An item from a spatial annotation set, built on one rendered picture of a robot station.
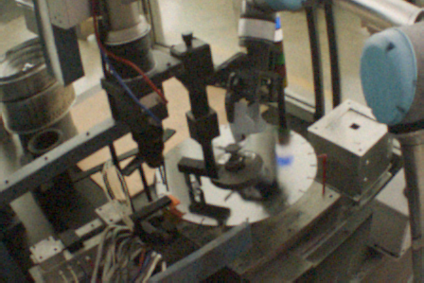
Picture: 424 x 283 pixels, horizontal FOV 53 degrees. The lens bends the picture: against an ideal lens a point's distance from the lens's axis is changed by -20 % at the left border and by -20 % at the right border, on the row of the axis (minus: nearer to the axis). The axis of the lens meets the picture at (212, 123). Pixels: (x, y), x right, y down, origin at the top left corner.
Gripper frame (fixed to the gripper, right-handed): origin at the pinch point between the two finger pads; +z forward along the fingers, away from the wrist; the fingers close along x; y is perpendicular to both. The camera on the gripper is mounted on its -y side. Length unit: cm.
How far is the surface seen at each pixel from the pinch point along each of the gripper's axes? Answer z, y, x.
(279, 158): 2.4, 6.3, 5.9
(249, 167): 4.3, 4.3, -0.5
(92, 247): 26.5, -14.9, -24.9
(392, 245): 19.0, 33.2, 20.8
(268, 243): 18.8, 12.1, 0.1
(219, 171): 4.5, 6.4, -10.3
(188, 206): 12.1, 2.0, -12.6
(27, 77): -9, -59, -27
